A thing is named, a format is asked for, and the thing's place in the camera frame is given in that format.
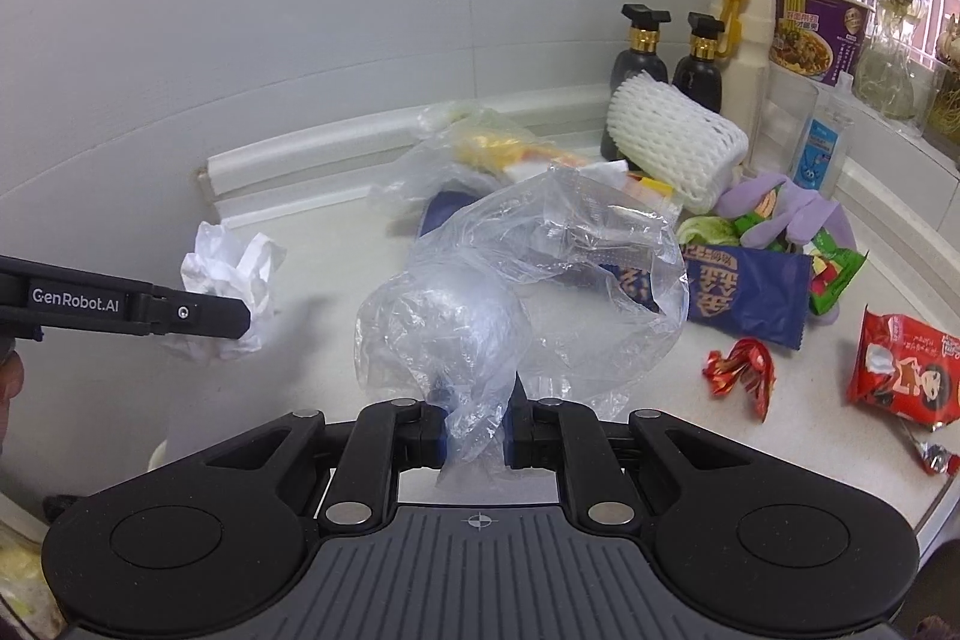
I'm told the small green wrapper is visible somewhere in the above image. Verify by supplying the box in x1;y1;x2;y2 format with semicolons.
731;190;788;251

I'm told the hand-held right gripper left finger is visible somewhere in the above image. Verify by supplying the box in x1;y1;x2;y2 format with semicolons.
204;397;449;531

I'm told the clear plastic bag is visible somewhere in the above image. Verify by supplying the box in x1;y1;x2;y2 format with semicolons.
354;164;689;483

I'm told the glass vase with roots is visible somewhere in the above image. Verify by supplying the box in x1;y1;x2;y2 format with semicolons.
855;0;931;122
926;62;960;146

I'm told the red candy wrapper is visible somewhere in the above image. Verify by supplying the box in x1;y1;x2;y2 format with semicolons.
703;338;777;423

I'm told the white ribbed foam fruit net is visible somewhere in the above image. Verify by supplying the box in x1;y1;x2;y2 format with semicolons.
600;71;751;215

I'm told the purple instant noodle cup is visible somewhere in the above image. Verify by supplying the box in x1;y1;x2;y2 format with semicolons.
769;0;877;88

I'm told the hand sanitizer bottle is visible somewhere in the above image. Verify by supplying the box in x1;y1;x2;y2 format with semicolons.
791;72;856;195

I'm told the clear drinking glass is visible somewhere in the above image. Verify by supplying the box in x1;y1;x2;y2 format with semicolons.
761;74;818;176

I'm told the small red silver wrapper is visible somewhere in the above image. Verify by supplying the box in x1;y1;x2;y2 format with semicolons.
904;422;960;477

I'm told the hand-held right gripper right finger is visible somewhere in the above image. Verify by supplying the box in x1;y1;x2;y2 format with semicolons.
506;377;751;528

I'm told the yellow packet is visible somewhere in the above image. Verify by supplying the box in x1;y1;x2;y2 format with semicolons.
626;173;676;202

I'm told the dark blue flat packet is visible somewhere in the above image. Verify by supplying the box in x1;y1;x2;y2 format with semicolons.
420;190;481;236

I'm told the dark blue snack packet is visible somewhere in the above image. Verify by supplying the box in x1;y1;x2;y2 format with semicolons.
600;242;815;350

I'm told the plastic bag with vegetable scraps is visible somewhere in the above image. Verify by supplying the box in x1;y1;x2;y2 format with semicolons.
367;101;593;214

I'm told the purple rubber glove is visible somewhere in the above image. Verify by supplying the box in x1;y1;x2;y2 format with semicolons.
712;173;856;251

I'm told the dark bottle with gold collar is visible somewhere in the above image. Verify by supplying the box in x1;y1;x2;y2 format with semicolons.
609;4;670;94
673;12;725;112

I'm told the red snack packet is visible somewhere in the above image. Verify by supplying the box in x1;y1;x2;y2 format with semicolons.
846;306;960;425

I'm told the white backsplash trim strip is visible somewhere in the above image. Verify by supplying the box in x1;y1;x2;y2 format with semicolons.
206;85;623;229

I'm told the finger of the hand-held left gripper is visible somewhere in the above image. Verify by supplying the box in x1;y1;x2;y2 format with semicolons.
152;286;252;342

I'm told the white paper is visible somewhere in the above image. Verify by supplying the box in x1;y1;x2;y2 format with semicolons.
180;220;287;360

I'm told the white bottle with yellow lid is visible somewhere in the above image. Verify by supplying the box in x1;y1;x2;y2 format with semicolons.
709;0;777;142

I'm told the green snack packet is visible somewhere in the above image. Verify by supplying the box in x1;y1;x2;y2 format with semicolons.
806;227;867;317

